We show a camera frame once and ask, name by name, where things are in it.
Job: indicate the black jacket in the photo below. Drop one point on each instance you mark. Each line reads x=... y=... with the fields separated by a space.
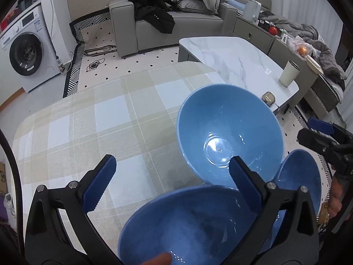
x=154 y=8

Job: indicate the grey side cabinet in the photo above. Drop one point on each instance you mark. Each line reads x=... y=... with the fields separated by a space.
x=242 y=27

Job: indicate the red box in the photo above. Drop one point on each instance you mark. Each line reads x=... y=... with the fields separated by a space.
x=8 y=19

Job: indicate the light blue bowl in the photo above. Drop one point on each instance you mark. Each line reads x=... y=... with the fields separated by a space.
x=226 y=116

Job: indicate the checked tablecloth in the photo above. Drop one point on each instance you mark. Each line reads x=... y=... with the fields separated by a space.
x=110 y=110

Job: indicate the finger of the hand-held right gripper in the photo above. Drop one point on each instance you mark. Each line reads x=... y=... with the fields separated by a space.
x=321 y=124
x=317 y=142

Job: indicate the grey sofa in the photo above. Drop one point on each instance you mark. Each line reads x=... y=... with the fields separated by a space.
x=193 y=27

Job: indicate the white washing machine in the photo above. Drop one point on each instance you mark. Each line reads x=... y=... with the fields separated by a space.
x=35 y=24

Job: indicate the cream tumbler cup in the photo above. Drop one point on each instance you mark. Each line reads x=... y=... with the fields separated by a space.
x=288 y=73

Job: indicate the dark blue bowl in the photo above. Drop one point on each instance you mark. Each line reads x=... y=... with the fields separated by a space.
x=179 y=226
x=300 y=171

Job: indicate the person's left hand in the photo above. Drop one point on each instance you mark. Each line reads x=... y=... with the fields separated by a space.
x=160 y=260

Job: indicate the red apple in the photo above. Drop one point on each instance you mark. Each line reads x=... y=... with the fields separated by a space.
x=273 y=30

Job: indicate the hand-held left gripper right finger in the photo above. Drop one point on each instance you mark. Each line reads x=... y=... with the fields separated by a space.
x=245 y=185

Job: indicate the white marble table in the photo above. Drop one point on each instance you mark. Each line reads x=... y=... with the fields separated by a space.
x=234 y=58

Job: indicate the cardboard box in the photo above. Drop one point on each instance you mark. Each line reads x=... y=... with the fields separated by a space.
x=2 y=179

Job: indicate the white shoe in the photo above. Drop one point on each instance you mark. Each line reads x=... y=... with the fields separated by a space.
x=9 y=203

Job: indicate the light blue pillow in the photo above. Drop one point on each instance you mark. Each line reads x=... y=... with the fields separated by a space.
x=235 y=4

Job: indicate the grey blanket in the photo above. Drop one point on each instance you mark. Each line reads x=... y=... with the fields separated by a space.
x=325 y=52

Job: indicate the bag of oranges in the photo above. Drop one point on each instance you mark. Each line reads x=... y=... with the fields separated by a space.
x=302 y=48

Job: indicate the person's right hand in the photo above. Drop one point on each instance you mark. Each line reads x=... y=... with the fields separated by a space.
x=336 y=196

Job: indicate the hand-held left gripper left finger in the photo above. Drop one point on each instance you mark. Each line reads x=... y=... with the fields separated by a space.
x=100 y=182

